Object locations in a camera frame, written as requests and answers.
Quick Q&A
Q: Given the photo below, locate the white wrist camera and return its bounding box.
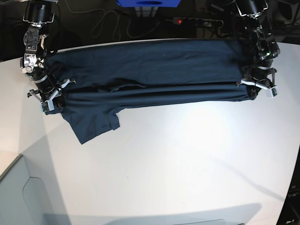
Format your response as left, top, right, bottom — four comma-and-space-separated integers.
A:
40, 99, 54, 113
266, 86, 278, 98

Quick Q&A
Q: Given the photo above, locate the blue box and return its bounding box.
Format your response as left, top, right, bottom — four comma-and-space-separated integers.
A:
116, 0, 181, 8

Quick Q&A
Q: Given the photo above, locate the black power strip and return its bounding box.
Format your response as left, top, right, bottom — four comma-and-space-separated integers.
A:
172, 17, 224, 28

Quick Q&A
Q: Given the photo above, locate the dark blue T-shirt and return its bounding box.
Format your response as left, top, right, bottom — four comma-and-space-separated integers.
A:
47, 40, 255, 143

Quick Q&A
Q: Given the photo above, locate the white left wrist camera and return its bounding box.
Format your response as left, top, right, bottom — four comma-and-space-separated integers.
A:
266, 86, 278, 98

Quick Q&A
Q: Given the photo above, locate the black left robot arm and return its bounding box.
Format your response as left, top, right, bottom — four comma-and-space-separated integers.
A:
234, 0, 280, 98

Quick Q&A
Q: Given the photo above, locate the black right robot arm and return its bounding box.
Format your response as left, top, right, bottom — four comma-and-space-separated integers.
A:
20, 0, 76, 113

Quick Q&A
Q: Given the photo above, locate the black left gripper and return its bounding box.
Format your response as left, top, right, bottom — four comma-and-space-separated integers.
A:
235, 66, 277, 100

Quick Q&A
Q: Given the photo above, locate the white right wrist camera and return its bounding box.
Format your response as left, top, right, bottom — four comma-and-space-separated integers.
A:
40, 99, 54, 113

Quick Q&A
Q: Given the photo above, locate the grey coiled cable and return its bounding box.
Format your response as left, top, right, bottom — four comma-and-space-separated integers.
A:
90, 7, 162, 39

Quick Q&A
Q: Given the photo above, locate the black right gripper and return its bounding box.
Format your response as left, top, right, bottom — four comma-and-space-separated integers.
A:
27, 78, 76, 109

